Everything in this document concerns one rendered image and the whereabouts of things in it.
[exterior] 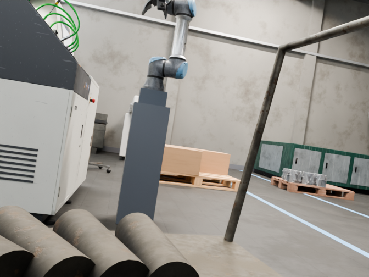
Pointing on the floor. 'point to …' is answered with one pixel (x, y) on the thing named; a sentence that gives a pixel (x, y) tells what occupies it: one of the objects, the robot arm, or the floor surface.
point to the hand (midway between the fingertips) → (154, 17)
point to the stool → (91, 147)
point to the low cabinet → (314, 164)
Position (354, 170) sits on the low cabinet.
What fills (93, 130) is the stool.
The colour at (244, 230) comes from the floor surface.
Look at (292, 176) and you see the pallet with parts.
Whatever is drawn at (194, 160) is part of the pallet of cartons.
